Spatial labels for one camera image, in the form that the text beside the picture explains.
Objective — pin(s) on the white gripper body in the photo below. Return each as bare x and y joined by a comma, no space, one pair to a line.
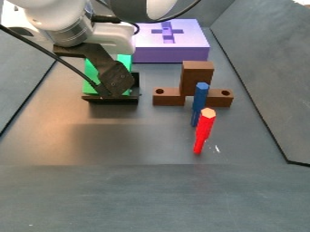
114,36

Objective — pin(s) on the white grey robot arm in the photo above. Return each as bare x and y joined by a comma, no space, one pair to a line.
62,21

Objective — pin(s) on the purple board with cross slot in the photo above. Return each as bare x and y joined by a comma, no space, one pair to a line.
171,42

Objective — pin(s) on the brown stepped block with holes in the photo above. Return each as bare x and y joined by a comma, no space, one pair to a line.
195,71

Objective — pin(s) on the blue hexagonal peg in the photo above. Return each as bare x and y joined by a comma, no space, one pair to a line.
199,101

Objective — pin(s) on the red hexagonal peg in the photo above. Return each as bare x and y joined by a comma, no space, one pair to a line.
203,128

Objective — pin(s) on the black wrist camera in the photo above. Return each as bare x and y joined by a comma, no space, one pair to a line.
115,79

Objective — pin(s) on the black angle bracket fixture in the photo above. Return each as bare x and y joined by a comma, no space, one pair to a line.
130,98

